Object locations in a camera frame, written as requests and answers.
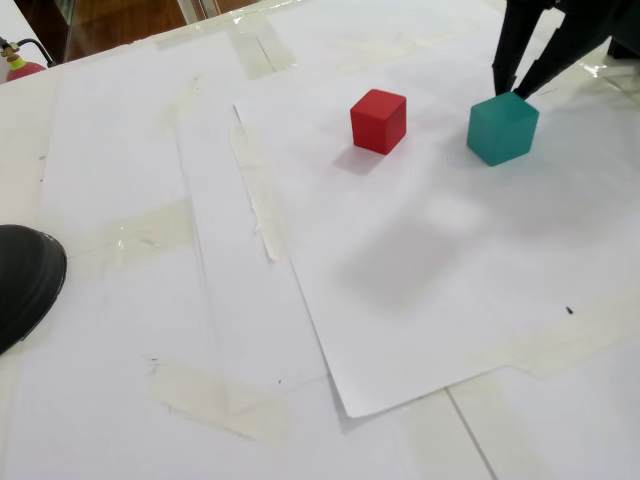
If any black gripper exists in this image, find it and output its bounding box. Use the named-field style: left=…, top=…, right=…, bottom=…
left=492, top=0, right=626, bottom=99

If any red cube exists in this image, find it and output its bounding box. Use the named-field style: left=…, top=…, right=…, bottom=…
left=349, top=88, right=408, bottom=156

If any teal blue cube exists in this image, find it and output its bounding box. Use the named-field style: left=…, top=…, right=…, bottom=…
left=466, top=90, right=541, bottom=169

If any white paper sheet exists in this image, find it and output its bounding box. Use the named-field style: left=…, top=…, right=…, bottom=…
left=232, top=9, right=640, bottom=419

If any beige masking tape strip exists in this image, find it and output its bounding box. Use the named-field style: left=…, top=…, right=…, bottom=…
left=152, top=74, right=214, bottom=134
left=467, top=282, right=640, bottom=382
left=97, top=198, right=195, bottom=271
left=224, top=19, right=300, bottom=80
left=227, top=122, right=292, bottom=265
left=145, top=355, right=294, bottom=444

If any brown wooden cabinet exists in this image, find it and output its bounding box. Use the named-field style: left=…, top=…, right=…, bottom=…
left=13, top=0, right=204, bottom=64

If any red fire extinguisher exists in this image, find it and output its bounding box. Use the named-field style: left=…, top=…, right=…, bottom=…
left=0, top=35, right=59, bottom=84

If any black round stand base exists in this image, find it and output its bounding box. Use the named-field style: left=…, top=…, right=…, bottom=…
left=0, top=224, right=69, bottom=357

